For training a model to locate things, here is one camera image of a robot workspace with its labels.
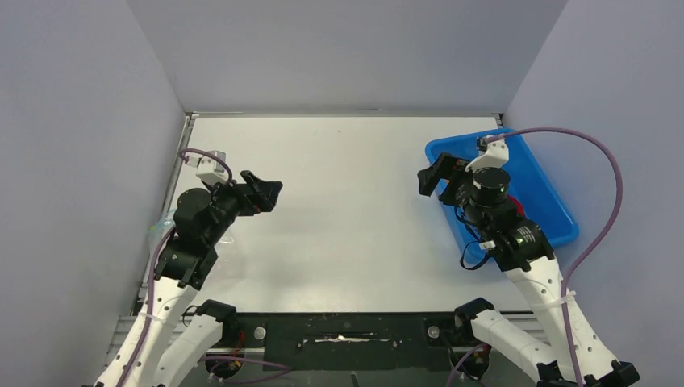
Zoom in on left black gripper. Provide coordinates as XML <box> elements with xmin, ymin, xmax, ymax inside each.
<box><xmin>204</xmin><ymin>170</ymin><xmax>282</xmax><ymax>246</ymax></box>

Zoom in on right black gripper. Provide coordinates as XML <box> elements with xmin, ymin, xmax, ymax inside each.
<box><xmin>418</xmin><ymin>152</ymin><xmax>490</xmax><ymax>232</ymax></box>

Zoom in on clear zip top bag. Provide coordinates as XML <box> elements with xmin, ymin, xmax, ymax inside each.
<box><xmin>147</xmin><ymin>208</ymin><xmax>235</xmax><ymax>252</ymax></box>

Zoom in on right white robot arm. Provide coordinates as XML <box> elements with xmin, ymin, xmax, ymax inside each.
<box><xmin>417</xmin><ymin>152</ymin><xmax>640</xmax><ymax>386</ymax></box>

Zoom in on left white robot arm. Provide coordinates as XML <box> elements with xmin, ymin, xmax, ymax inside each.
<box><xmin>95</xmin><ymin>170</ymin><xmax>283</xmax><ymax>386</ymax></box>

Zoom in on red chili pepper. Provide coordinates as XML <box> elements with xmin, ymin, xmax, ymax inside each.
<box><xmin>508</xmin><ymin>195</ymin><xmax>527</xmax><ymax>218</ymax></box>

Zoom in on blue plastic tray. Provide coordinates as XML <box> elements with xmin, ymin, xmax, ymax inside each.
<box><xmin>425</xmin><ymin>128</ymin><xmax>579</xmax><ymax>248</ymax></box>

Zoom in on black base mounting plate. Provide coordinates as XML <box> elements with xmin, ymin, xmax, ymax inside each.
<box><xmin>209</xmin><ymin>312</ymin><xmax>477</xmax><ymax>372</ymax></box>

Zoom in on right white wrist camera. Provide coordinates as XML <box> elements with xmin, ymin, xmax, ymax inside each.
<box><xmin>465</xmin><ymin>135</ymin><xmax>510</xmax><ymax>173</ymax></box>

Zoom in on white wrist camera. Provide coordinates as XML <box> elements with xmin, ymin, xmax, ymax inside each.
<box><xmin>465</xmin><ymin>135</ymin><xmax>510</xmax><ymax>173</ymax></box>
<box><xmin>195</xmin><ymin>156</ymin><xmax>228</xmax><ymax>186</ymax></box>

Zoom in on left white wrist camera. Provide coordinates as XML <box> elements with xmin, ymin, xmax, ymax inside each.
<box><xmin>195</xmin><ymin>156</ymin><xmax>228</xmax><ymax>186</ymax></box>

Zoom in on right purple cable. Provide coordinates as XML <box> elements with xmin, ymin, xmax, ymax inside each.
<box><xmin>483</xmin><ymin>127</ymin><xmax>624</xmax><ymax>387</ymax></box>

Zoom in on aluminium rail frame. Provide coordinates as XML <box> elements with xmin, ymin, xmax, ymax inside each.
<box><xmin>91</xmin><ymin>111</ymin><xmax>198</xmax><ymax>335</ymax></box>

